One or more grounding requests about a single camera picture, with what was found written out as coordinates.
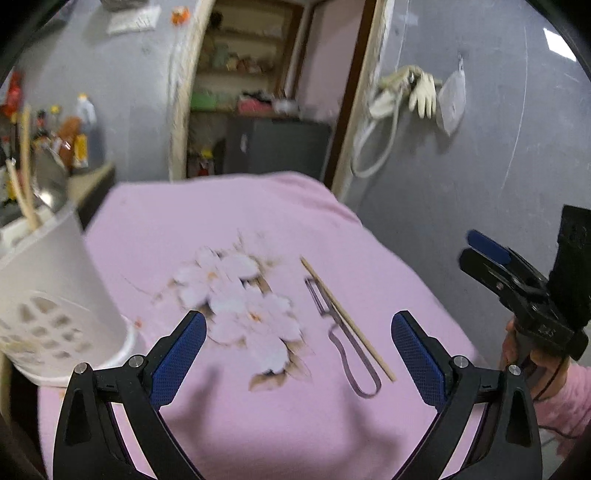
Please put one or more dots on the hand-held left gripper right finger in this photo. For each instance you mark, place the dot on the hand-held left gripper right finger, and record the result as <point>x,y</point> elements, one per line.
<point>420,364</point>

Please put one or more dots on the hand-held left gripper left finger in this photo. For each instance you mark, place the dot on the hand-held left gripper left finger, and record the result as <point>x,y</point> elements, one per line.
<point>178,362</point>

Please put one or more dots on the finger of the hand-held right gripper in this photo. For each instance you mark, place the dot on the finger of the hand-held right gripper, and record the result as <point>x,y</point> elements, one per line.
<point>485,274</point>
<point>487,244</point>

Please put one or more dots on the wooden chopstick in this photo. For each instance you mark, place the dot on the wooden chopstick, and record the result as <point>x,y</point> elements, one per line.
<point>17,189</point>
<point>27,184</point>
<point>346,317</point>

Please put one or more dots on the metal peeler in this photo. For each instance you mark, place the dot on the metal peeler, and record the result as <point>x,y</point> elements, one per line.
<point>321,302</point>

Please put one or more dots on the white utensil holder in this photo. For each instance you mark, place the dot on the white utensil holder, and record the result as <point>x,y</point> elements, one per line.
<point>55,277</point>

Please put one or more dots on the steel spoon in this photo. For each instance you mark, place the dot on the steel spoon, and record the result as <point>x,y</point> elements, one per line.
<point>51,180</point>

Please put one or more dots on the person's right forearm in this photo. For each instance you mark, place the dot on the person's right forearm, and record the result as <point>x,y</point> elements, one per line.
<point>572,401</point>

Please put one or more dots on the person's right hand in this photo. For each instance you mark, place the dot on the person's right hand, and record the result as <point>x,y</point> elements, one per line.
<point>547,374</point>

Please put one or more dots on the pink floral tablecloth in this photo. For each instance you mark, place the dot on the pink floral tablecloth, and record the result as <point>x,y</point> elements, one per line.
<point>184,221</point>

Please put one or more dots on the cream rubber glove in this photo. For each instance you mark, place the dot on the cream rubber glove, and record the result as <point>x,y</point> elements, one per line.
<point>424,94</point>
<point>395,77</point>

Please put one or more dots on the black cabinet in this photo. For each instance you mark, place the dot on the black cabinet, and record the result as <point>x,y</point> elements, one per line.
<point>277,143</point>

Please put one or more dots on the orange snack bag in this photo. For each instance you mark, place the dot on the orange snack bag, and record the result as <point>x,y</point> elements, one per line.
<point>69,131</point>

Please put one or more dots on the large oil jug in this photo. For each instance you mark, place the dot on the large oil jug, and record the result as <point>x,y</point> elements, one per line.
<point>87,120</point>

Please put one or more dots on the green box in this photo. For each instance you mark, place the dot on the green box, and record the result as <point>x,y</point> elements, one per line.
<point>210,100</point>

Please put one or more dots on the pink folded cloth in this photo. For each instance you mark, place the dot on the pink folded cloth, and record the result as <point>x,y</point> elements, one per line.
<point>254,107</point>

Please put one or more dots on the row of sauce bottles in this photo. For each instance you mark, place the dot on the row of sauce bottles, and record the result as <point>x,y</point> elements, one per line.
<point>44,124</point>

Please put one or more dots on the wooden shelf unit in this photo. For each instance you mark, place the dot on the wooden shelf unit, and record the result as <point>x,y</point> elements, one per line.
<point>240,71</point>

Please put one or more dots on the red plastic bag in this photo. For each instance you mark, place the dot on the red plastic bag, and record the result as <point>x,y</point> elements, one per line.
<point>14,92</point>

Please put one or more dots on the pale door frame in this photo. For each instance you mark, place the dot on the pale door frame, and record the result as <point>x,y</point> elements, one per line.
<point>182,92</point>

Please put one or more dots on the white wall socket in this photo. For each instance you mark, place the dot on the white wall socket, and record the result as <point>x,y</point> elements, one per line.
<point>134,19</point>

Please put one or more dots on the orange wall sticker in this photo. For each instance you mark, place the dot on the orange wall sticker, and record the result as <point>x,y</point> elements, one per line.
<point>181,15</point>

